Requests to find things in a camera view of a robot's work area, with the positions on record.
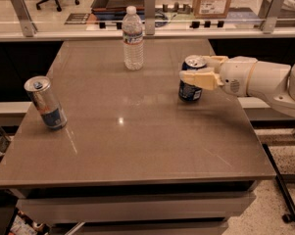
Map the clear plastic water bottle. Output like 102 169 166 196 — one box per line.
122 6 143 71

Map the left metal glass bracket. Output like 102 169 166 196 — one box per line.
10 0 36 37

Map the right metal glass bracket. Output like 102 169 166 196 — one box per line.
261 0 284 34

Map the middle metal glass bracket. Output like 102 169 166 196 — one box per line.
144 0 155 35

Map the metal glass bracket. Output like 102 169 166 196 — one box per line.
261 0 284 34
144 0 155 35
10 0 36 37

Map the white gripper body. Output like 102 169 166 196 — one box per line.
220 56 258 97

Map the black floor bar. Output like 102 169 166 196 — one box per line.
263 144 295 223

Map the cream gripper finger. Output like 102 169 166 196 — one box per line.
203 56 228 73
179 68 223 90

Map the blue pepsi can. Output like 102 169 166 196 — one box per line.
178 55 207 102

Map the cardboard box with label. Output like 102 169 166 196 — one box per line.
192 0 231 19

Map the grey table drawer unit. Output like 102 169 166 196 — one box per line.
17 181 255 235

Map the silver redbull can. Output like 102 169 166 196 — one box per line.
24 75 67 130

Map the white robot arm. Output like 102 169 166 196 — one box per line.
179 56 295 118

